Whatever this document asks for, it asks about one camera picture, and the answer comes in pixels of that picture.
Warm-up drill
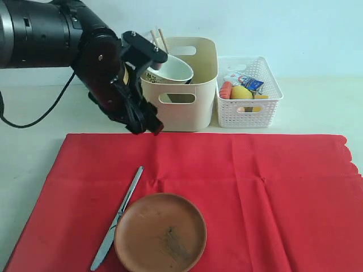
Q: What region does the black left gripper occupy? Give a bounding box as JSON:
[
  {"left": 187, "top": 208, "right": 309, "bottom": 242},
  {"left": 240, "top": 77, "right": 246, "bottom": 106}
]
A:
[{"left": 85, "top": 56, "right": 164, "bottom": 135}]

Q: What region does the white ceramic floral bowl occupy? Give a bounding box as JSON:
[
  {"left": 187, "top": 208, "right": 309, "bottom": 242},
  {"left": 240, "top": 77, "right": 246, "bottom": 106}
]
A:
[{"left": 142, "top": 54, "right": 194, "bottom": 84}]

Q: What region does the red grilled sausage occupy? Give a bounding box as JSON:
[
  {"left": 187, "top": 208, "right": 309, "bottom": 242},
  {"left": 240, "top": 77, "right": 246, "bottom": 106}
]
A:
[{"left": 219, "top": 81, "right": 233, "bottom": 99}]

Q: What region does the yellow lemon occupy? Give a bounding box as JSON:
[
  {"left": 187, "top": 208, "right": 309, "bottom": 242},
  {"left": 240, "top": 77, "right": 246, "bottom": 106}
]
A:
[{"left": 230, "top": 86, "right": 253, "bottom": 99}]

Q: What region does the brown wooden plate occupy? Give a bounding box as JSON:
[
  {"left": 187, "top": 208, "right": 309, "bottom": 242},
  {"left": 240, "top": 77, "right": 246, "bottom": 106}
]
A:
[{"left": 114, "top": 193, "right": 207, "bottom": 271}]

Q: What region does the yellow cheese wedge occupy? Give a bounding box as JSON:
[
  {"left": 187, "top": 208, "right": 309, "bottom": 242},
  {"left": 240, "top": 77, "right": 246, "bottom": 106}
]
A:
[{"left": 252, "top": 95, "right": 269, "bottom": 112}]

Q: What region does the blue white milk carton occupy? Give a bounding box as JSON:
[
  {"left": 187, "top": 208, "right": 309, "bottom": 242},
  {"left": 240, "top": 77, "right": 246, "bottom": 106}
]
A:
[{"left": 223, "top": 71, "right": 264, "bottom": 95}]

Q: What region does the steel table knife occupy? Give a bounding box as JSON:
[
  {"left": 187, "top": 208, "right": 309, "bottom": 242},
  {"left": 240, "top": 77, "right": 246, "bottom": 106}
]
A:
[{"left": 90, "top": 166, "right": 144, "bottom": 271}]

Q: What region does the red tablecloth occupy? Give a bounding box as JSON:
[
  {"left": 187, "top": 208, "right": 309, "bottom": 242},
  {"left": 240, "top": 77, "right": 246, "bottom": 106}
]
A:
[{"left": 5, "top": 133, "right": 362, "bottom": 271}]

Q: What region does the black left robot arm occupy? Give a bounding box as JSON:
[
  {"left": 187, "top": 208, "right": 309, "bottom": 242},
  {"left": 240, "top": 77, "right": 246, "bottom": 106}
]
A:
[{"left": 1, "top": 1, "right": 168, "bottom": 134}]

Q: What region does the cream plastic storage bin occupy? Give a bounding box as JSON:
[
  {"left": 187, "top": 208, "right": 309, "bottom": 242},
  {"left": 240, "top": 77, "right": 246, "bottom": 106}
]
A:
[{"left": 141, "top": 37, "right": 218, "bottom": 131}]

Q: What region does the white perforated plastic basket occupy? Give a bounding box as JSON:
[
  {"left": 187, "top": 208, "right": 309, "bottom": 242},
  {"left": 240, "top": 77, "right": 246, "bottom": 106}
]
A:
[{"left": 216, "top": 56, "right": 284, "bottom": 128}]

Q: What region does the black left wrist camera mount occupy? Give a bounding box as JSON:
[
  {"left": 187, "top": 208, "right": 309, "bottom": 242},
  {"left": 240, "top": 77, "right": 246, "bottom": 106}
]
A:
[{"left": 120, "top": 31, "right": 168, "bottom": 76}]

